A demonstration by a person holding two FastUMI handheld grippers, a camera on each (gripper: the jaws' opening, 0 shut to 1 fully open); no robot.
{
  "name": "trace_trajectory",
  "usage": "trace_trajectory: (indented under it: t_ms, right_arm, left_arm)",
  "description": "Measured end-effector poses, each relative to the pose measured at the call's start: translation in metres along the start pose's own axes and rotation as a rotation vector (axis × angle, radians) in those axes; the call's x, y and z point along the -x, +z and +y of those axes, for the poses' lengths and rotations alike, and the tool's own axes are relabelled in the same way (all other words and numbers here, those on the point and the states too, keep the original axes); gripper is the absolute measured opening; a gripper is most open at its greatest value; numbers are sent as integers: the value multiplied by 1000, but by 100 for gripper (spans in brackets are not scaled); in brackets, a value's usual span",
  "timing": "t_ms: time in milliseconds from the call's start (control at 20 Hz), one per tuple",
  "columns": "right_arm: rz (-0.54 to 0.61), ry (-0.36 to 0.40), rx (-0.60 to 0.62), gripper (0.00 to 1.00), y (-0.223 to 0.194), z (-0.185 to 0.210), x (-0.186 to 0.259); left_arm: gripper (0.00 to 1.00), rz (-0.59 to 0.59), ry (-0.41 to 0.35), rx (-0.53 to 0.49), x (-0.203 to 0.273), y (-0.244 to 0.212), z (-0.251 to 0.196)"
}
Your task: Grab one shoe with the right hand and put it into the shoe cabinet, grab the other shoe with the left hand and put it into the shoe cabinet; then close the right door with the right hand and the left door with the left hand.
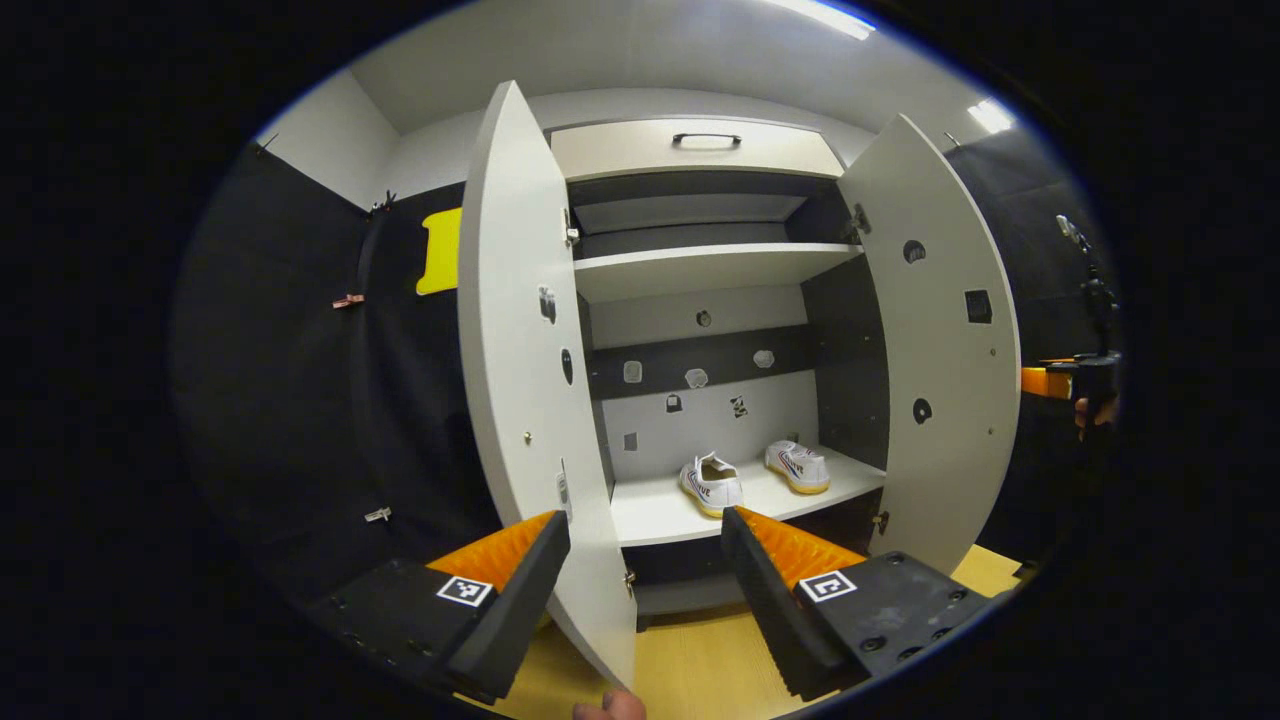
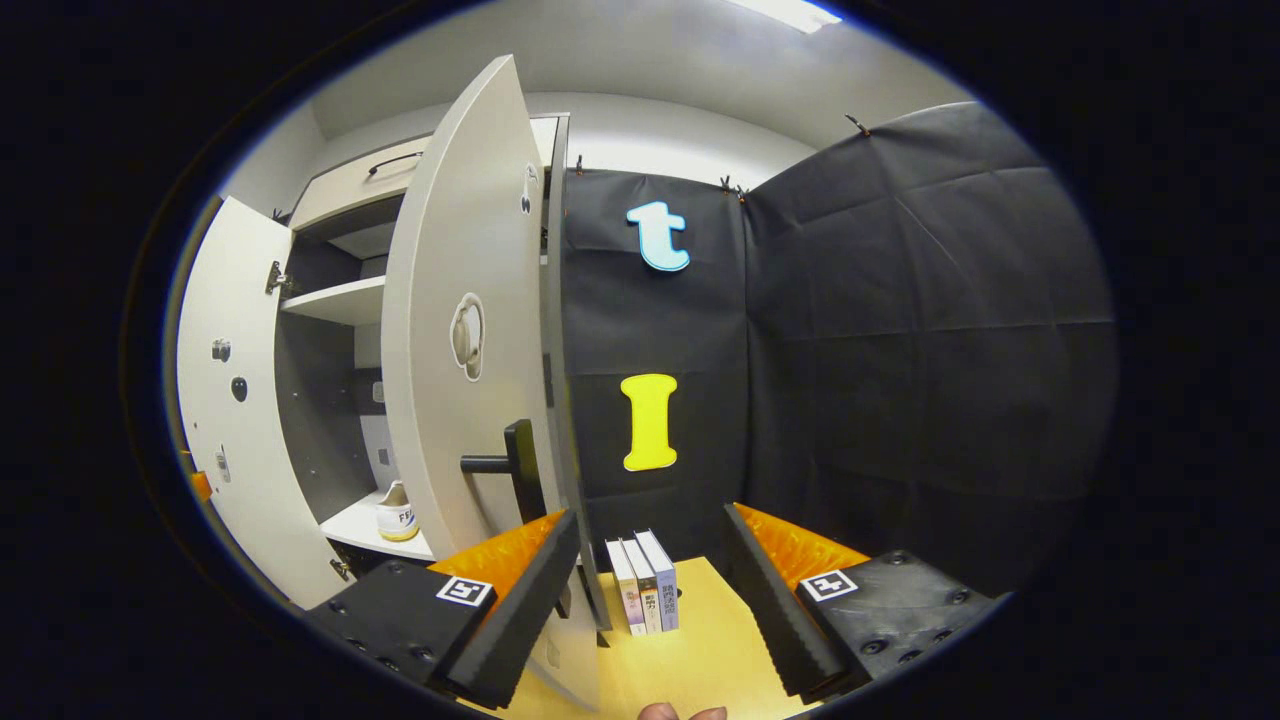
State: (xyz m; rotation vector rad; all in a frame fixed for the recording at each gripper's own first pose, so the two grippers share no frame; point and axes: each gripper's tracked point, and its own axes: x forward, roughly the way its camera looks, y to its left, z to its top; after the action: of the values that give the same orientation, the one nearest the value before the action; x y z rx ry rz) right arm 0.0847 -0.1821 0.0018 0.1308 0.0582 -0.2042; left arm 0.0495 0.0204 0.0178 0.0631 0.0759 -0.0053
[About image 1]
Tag ceiling light panel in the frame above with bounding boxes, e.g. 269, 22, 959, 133
765, 0, 878, 42
967, 96, 1017, 135

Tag white cabinet door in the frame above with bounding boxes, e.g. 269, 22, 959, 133
836, 113, 1023, 576
458, 80, 639, 691

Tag white shoe cabinet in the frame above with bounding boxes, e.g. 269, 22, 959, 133
548, 117, 891, 633

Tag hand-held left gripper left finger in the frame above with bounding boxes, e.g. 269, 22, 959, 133
305, 510, 573, 704

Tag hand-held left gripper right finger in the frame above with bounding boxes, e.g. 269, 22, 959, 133
720, 505, 1001, 701

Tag white canvas shoe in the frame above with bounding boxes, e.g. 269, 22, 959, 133
679, 451, 745, 519
764, 440, 832, 496

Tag white cabinet drawer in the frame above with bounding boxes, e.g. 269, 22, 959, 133
550, 118, 846, 183

